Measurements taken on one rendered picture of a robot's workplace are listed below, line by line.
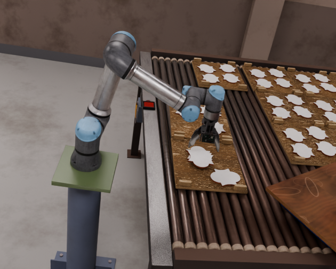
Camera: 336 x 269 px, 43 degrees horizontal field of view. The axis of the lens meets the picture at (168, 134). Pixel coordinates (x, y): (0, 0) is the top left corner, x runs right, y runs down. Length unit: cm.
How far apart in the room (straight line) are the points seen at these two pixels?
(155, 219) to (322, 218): 71
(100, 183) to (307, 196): 95
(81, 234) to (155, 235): 67
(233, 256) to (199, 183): 46
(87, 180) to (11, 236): 112
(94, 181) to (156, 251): 51
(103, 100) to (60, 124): 210
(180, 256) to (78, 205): 73
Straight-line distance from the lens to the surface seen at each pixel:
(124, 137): 397
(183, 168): 214
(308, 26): 514
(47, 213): 319
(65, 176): 208
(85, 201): 221
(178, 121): 251
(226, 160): 226
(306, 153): 251
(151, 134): 238
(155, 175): 210
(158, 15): 494
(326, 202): 204
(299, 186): 207
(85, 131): 199
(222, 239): 186
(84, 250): 247
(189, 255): 171
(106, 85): 199
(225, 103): 286
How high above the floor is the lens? 221
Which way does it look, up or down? 33 degrees down
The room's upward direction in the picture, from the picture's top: 10 degrees clockwise
